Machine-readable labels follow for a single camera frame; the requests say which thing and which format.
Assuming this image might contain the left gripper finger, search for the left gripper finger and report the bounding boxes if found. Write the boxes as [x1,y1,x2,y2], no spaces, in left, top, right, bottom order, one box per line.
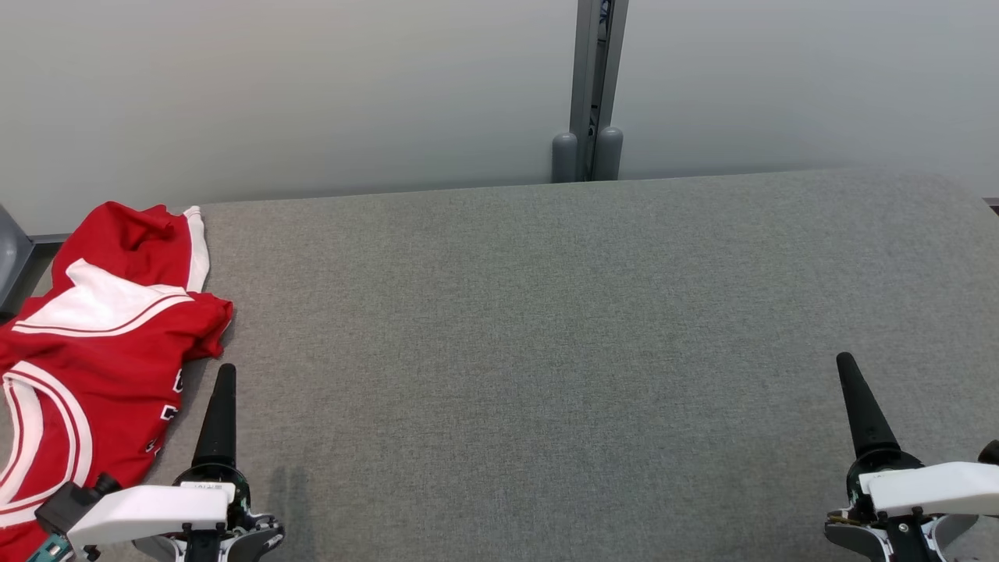
[193,363,238,468]

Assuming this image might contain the red garment white band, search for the red garment white band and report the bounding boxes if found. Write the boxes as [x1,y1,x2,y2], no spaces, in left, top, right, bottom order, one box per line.
[51,201,212,296]

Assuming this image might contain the grey metal partition post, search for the grey metal partition post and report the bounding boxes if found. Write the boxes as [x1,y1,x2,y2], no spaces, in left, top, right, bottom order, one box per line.
[568,0,630,182]

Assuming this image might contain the dark grey side panel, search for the dark grey side panel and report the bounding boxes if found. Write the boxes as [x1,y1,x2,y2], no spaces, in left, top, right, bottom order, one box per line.
[0,205,36,313]

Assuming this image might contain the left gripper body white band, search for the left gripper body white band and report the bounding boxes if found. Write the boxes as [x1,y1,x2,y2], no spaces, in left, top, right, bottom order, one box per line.
[66,464,286,562]

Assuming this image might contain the left teal plug camera cable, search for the left teal plug camera cable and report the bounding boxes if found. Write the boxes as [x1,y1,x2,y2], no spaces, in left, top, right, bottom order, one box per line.
[27,535,75,562]

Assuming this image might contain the red Bulls 23 jersey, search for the red Bulls 23 jersey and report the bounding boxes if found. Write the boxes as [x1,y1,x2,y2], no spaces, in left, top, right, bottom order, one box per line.
[0,258,235,562]

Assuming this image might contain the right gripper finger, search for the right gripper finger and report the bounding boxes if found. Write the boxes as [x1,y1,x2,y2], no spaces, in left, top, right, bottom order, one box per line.
[836,352,902,461]

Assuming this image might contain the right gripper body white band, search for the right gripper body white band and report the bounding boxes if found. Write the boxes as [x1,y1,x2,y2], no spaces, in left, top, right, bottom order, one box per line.
[825,449,999,562]

